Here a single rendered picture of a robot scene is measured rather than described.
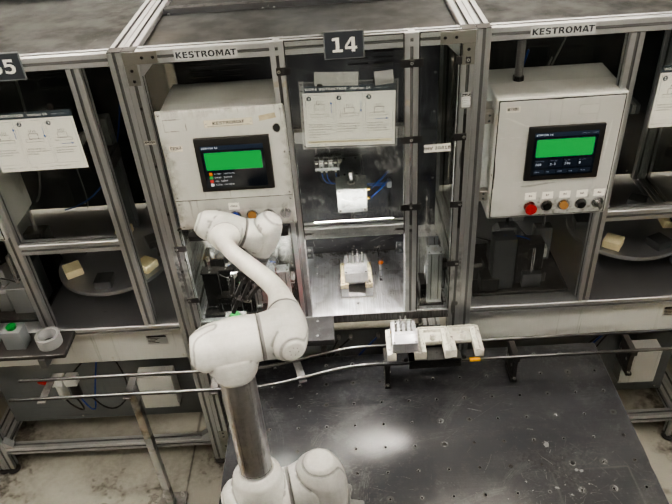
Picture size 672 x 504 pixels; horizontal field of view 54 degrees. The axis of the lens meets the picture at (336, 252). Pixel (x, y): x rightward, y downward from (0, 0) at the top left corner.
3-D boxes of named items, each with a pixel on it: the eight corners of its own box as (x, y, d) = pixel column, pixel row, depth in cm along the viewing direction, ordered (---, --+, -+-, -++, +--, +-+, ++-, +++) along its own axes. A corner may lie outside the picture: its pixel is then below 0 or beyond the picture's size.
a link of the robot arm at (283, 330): (300, 291, 188) (253, 300, 186) (312, 328, 172) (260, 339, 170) (305, 328, 194) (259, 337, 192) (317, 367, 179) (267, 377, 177)
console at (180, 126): (180, 234, 239) (151, 116, 212) (192, 193, 262) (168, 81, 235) (296, 227, 238) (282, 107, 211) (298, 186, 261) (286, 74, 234)
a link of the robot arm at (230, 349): (298, 527, 210) (229, 544, 207) (290, 488, 224) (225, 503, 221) (264, 332, 172) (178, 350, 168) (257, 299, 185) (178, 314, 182)
